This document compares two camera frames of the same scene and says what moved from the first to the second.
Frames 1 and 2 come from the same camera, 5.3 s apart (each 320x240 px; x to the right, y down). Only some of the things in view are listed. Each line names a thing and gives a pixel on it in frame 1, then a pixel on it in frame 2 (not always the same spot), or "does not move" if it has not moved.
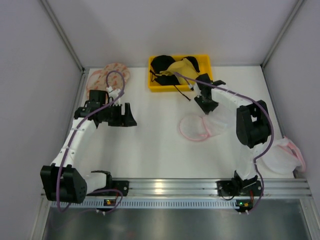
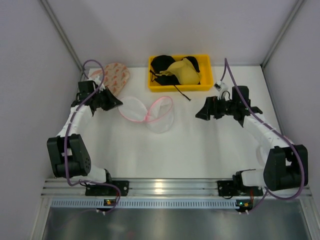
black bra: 158,63 does not move
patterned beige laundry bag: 97,81 does not move
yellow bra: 184,67 does not move
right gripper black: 205,99 -> 213,108
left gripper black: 121,115 -> 104,99
